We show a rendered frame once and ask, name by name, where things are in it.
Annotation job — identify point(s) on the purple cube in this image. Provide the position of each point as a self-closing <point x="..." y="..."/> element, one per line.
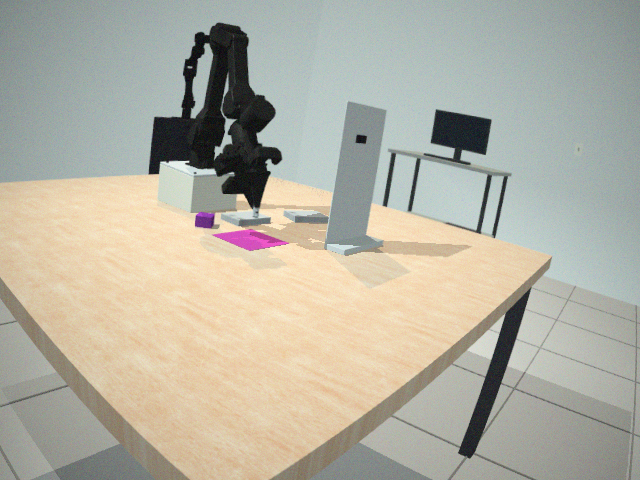
<point x="204" y="220"/>

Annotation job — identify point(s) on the magenta square marking on table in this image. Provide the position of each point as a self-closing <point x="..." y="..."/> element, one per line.
<point x="250" y="239"/>

